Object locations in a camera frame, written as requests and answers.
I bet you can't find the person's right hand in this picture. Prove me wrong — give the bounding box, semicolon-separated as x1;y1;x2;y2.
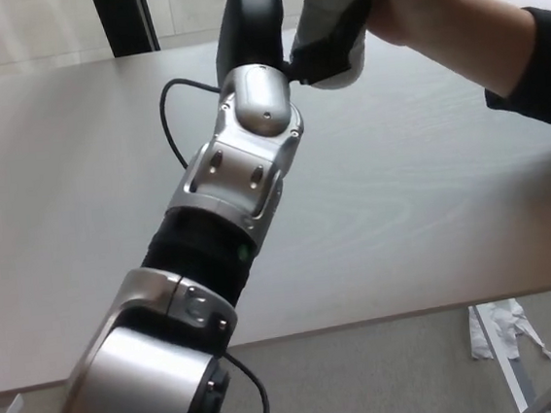
340;0;478;73

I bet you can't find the white vertical table leg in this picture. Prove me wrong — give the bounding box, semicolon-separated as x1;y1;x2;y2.
468;300;529;413

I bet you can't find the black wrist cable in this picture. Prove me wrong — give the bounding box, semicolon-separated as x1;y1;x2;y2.
155;74;229;172

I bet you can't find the black elbow cable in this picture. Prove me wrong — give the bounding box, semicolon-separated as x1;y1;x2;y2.
210;346;271;413

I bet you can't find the crumpled white paper scrap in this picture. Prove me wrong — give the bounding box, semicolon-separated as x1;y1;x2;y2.
465;295;551;380

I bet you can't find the white table frame bracket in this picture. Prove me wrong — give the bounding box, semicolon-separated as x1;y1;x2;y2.
0;392;26;413

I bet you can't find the person's right forearm dark sleeve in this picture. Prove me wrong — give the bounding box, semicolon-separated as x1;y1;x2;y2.
435;0;551;148

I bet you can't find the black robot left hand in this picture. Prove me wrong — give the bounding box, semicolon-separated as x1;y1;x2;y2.
208;0;384;95

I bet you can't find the black vertical pillar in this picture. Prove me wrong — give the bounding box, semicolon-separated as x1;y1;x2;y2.
89;0;162;60

